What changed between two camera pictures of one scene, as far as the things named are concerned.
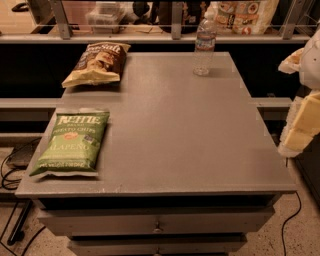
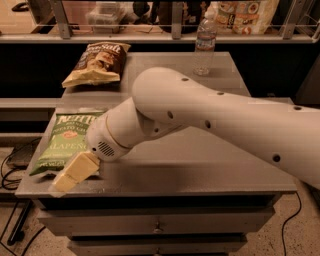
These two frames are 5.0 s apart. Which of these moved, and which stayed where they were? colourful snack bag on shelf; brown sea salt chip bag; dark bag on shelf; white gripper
Moved: white gripper
Stayed: dark bag on shelf; colourful snack bag on shelf; brown sea salt chip bag
